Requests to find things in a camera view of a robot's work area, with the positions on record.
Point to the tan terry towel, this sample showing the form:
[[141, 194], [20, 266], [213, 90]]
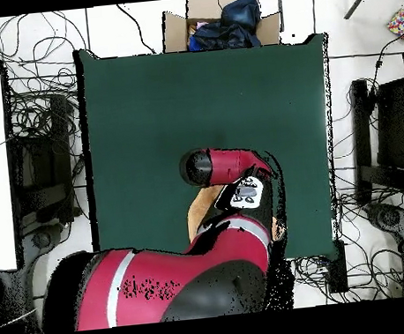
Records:
[[200, 206]]

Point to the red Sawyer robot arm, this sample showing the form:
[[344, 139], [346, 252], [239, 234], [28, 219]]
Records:
[[197, 263]]

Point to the dark green table cloth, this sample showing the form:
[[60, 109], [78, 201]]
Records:
[[148, 126]]

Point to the brown cardboard box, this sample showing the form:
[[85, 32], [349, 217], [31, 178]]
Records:
[[174, 31]]

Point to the dark blue garment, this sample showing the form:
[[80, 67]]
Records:
[[234, 25]]

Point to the black rectangular floor unit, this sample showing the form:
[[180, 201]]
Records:
[[337, 274]]

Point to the grey chair base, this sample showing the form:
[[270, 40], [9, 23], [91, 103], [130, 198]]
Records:
[[39, 239], [391, 218]]

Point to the multicoloured patterned cloth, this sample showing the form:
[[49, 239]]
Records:
[[402, 23]]

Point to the black frame stand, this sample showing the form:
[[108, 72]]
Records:
[[46, 171], [393, 127]]

